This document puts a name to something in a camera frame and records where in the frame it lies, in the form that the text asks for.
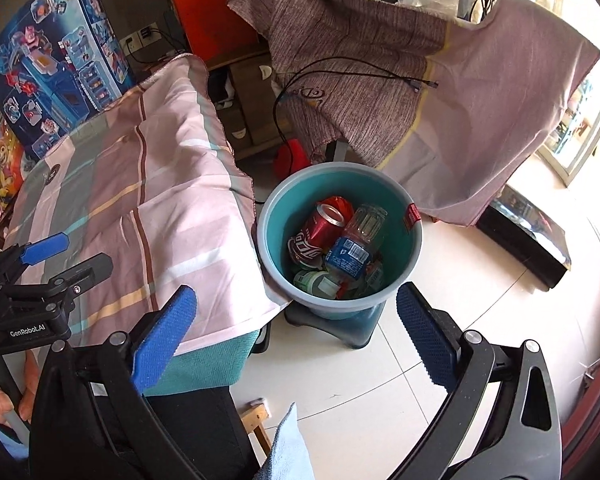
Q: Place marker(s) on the red round toy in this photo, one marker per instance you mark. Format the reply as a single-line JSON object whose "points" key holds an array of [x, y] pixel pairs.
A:
{"points": [[290, 160]]}

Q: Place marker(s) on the teal table cover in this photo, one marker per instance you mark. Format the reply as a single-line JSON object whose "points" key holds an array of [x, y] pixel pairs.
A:
{"points": [[210, 365]]}

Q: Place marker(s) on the red soda can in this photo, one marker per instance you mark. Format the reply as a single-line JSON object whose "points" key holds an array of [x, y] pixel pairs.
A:
{"points": [[315, 232]]}

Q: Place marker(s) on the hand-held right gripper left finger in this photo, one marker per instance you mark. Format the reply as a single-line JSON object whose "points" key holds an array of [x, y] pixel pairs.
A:
{"points": [[165, 340]]}

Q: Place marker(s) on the black flat box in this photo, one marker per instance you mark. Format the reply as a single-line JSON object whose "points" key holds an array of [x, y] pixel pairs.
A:
{"points": [[520, 240]]}

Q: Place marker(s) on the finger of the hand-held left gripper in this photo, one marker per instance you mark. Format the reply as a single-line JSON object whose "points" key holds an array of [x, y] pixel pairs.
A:
{"points": [[85, 272], [45, 249]]}

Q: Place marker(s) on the pink grey checked tablecloth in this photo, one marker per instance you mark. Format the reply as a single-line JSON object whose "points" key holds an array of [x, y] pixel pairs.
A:
{"points": [[130, 185]]}

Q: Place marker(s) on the wooden drawer cabinet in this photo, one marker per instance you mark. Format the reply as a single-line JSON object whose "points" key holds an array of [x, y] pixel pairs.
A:
{"points": [[250, 110]]}

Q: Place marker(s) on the teal plastic bin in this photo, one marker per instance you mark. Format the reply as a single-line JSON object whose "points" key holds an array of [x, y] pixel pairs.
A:
{"points": [[280, 210]]}

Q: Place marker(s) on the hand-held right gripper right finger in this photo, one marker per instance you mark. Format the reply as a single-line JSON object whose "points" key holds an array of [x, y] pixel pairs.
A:
{"points": [[425, 330]]}

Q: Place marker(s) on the clear bottle with blue label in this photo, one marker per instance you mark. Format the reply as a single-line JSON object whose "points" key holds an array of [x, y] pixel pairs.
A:
{"points": [[352, 252]]}

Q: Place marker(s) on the red gift bag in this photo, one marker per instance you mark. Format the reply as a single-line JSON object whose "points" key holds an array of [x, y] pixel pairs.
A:
{"points": [[205, 10]]}

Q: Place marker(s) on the brown and pink draped cloth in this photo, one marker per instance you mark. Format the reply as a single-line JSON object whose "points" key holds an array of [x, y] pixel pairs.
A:
{"points": [[355, 60]]}

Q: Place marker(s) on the dark teal plastic stool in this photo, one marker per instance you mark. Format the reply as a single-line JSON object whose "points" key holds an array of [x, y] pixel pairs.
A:
{"points": [[350, 330]]}

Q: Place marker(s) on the blue toy box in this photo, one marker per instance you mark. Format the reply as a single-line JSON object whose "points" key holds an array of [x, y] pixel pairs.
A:
{"points": [[55, 70]]}

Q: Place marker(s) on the small wooden stool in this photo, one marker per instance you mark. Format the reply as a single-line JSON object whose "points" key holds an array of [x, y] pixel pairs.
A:
{"points": [[257, 412]]}

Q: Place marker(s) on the white wall socket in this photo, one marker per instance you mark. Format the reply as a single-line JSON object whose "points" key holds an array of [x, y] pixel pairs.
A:
{"points": [[140, 35]]}

